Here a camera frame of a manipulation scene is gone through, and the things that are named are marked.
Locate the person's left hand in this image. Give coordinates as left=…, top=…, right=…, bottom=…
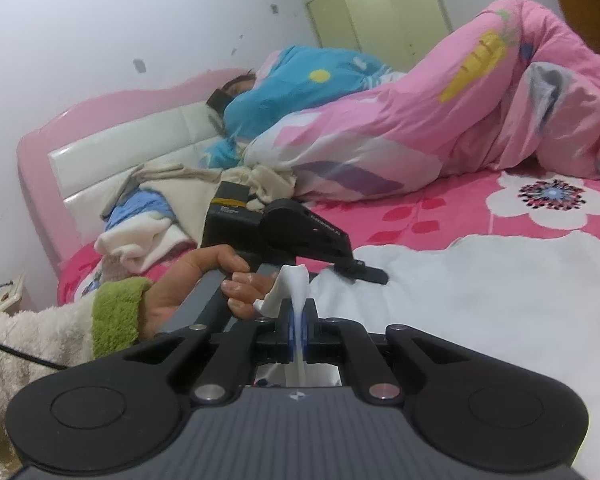
left=140, top=245, right=282, bottom=342

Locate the beige cloth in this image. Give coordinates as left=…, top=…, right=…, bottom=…
left=102, top=161, right=297, bottom=252

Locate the white nightstand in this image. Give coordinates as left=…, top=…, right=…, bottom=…
left=0, top=272, right=37, bottom=317

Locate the white shirt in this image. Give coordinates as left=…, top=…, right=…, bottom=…
left=252, top=230, right=600, bottom=480

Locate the blue fleece blanket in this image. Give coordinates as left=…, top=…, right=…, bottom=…
left=199, top=45, right=407, bottom=170

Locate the pink bed headboard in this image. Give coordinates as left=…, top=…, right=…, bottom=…
left=17, top=69, right=251, bottom=277

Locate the black cable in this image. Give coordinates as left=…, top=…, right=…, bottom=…
left=0, top=334, right=68, bottom=372

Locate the pale yellow wardrobe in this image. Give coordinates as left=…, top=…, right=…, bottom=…
left=306, top=0, right=454, bottom=74

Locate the black face mask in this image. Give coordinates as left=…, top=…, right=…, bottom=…
left=206, top=87, right=232, bottom=114

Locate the pink carrot print quilt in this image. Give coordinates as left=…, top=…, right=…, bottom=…
left=242, top=0, right=600, bottom=204

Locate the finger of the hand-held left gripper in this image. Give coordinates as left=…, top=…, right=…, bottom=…
left=330, top=257, right=388, bottom=286

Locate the pink floral bed sheet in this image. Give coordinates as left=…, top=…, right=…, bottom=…
left=57, top=166, right=600, bottom=307

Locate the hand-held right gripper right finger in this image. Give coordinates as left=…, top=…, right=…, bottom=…
left=302, top=300, right=473, bottom=403

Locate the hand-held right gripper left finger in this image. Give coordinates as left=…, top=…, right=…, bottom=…
left=125, top=302, right=298, bottom=403

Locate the white and blue fleece cloth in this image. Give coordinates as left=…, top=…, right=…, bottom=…
left=94, top=189, right=197, bottom=269

